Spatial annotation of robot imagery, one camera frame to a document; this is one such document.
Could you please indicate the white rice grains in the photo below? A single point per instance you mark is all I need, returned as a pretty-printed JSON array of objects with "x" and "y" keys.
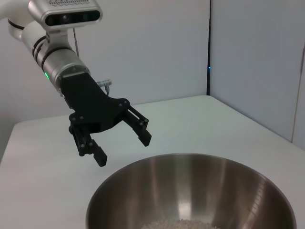
[{"x": 178, "y": 224}]

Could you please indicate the dark vertical partition post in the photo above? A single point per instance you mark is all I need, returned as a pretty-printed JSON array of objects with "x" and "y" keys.
[{"x": 208, "y": 47}]

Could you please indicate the stainless steel mixing bowl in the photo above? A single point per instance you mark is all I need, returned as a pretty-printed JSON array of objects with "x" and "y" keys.
[{"x": 190, "y": 186}]

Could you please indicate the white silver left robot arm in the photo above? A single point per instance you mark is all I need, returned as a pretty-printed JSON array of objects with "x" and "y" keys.
[{"x": 59, "y": 62}]

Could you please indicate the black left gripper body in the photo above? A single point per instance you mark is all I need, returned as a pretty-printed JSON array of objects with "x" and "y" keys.
[{"x": 90, "y": 105}]

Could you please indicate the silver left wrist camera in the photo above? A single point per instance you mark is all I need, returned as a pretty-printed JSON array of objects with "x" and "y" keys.
[{"x": 71, "y": 19}]

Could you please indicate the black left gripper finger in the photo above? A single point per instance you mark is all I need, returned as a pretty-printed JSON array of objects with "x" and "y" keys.
[
  {"x": 85, "y": 145},
  {"x": 140, "y": 128}
]

